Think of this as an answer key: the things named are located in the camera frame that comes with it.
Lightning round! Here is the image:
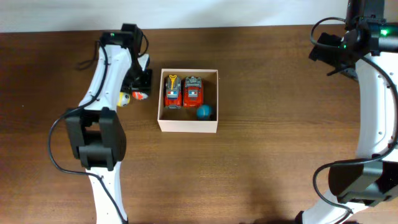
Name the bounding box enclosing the red face ball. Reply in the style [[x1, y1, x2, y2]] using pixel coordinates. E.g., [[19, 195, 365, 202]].
[[132, 91, 149, 100]]

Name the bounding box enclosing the yellow face ball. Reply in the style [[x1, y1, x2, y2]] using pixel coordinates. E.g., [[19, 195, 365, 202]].
[[117, 92, 131, 107]]

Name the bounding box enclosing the red toy truck yellow crane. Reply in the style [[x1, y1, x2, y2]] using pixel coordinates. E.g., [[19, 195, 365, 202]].
[[164, 75, 182, 109]]

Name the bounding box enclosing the white cardboard box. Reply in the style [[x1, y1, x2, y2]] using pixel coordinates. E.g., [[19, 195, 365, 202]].
[[157, 68, 219, 133]]

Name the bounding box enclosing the red toy fire truck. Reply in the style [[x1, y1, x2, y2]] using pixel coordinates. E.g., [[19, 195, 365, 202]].
[[183, 77, 203, 108]]

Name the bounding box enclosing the blue face ball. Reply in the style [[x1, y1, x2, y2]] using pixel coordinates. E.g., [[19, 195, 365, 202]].
[[196, 105, 213, 121]]

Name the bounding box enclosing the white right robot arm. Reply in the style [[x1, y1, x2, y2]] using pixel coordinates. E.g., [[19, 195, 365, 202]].
[[295, 0, 397, 223]]

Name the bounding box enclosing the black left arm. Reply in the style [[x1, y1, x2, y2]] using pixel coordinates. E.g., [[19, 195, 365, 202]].
[[64, 24, 152, 223]]

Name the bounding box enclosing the black right cable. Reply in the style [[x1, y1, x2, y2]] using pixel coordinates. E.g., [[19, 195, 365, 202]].
[[310, 17, 398, 224]]

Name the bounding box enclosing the black cable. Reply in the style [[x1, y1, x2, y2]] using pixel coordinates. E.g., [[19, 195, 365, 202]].
[[47, 32, 150, 224], [310, 17, 398, 224]]

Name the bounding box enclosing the black left cable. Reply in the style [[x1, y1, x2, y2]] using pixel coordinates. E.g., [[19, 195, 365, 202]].
[[47, 32, 150, 224]]

